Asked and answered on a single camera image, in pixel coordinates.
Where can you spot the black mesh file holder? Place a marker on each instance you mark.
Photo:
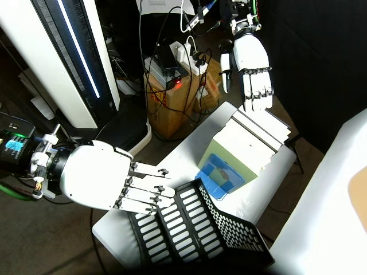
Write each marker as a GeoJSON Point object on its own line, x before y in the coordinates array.
{"type": "Point", "coordinates": [220, 209]}

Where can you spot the black cloth backdrop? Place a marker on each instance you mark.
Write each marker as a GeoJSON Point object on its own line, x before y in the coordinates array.
{"type": "Point", "coordinates": [315, 57]}

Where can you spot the silver device with red light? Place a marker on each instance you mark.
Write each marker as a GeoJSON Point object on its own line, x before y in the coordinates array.
{"type": "Point", "coordinates": [172, 81]}

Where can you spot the white plug charger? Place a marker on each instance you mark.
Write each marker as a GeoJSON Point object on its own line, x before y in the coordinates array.
{"type": "Point", "coordinates": [183, 50]}

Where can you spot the black power adapter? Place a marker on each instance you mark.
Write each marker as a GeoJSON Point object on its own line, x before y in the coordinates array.
{"type": "Point", "coordinates": [167, 58]}

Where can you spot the black spine book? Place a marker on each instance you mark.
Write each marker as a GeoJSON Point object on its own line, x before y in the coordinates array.
{"type": "Point", "coordinates": [251, 137]}

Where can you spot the white power strip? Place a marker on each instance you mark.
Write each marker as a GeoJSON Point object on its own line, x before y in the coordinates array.
{"type": "Point", "coordinates": [198, 67]}

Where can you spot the white column with light strip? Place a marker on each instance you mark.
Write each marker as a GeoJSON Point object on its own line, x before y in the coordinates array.
{"type": "Point", "coordinates": [43, 57]}

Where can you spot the brown cardboard box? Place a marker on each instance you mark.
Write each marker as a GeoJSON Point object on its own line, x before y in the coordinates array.
{"type": "Point", "coordinates": [172, 114]}

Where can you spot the cream spine book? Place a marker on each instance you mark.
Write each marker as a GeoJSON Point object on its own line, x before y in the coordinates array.
{"type": "Point", "coordinates": [259, 127]}

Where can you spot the blue transparent bookend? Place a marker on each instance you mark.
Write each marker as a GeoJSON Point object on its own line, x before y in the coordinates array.
{"type": "Point", "coordinates": [218, 186]}

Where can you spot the white spine book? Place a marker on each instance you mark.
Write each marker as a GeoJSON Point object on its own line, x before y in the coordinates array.
{"type": "Point", "coordinates": [255, 131]}

